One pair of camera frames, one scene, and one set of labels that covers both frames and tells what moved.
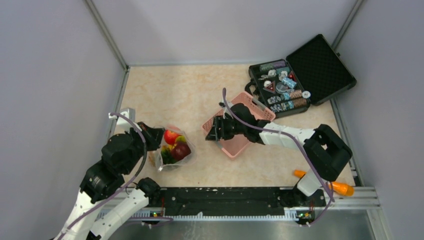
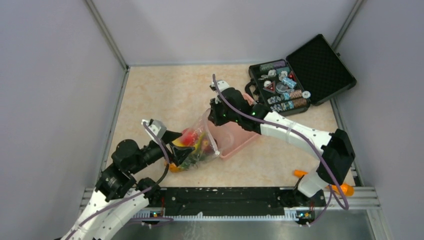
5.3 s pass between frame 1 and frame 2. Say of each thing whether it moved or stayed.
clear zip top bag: moved
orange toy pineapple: moved
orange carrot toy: stayed
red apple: moved
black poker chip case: stayed
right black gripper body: moved
